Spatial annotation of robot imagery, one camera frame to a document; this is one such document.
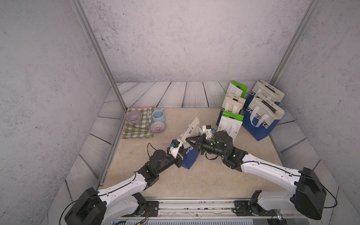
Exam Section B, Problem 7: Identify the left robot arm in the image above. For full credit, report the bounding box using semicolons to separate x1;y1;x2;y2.
59;149;188;225

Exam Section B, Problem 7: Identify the right aluminium frame post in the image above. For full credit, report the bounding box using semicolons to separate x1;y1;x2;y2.
270;0;321;86

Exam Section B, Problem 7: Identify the green white bag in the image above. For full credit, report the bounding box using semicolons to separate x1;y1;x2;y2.
226;81;248;98
217;110;244;141

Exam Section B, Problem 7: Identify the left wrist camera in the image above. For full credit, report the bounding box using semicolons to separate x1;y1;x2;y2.
168;139;183;159

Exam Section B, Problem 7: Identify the pink patterned bowl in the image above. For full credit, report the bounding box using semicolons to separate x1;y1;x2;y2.
150;121;166;134

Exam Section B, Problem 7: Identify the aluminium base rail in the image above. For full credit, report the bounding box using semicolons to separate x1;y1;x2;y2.
73;198;324;225

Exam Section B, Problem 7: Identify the aluminium frame post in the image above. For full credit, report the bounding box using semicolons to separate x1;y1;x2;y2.
270;0;321;86
70;0;127;111

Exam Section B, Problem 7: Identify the blue beige takeout bag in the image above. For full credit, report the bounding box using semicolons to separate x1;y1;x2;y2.
243;80;285;109

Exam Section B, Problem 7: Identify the purple bowl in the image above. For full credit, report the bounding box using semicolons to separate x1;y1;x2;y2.
127;110;143;124

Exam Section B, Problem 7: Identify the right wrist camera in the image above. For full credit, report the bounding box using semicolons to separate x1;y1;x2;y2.
202;125;216;140

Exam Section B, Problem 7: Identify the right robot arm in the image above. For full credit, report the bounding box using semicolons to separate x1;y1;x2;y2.
186;131;327;220

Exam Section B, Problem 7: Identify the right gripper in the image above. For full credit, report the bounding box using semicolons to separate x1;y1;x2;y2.
187;133;227;159

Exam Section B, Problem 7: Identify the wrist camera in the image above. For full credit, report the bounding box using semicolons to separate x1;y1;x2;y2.
202;125;216;140
168;139;183;159

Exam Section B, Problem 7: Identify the green checkered cloth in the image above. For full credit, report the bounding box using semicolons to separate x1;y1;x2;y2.
122;106;153;139

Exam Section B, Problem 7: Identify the left aluminium frame post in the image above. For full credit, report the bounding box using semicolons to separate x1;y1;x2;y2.
70;0;127;111

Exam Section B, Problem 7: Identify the navy beige bag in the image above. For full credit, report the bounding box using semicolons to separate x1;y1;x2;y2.
216;94;246;125

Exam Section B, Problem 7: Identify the blue mug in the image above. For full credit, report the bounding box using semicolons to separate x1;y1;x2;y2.
152;108;166;123

